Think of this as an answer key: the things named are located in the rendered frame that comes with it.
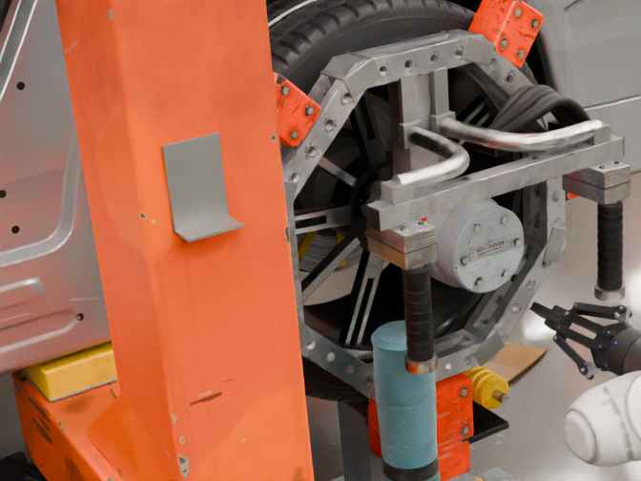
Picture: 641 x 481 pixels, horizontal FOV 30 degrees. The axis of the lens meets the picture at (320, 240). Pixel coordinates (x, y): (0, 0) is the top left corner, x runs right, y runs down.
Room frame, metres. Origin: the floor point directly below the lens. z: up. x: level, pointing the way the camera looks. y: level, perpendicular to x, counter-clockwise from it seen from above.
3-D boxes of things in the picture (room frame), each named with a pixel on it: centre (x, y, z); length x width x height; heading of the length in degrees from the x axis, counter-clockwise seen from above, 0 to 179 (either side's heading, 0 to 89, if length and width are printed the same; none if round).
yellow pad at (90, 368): (1.63, 0.39, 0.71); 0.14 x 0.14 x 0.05; 29
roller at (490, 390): (1.86, -0.21, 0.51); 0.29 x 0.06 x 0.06; 29
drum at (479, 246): (1.65, -0.19, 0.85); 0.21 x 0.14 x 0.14; 29
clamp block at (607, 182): (1.62, -0.40, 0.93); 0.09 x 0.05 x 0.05; 29
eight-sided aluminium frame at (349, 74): (1.71, -0.15, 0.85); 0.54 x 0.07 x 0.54; 119
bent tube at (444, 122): (1.65, -0.30, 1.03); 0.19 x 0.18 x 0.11; 29
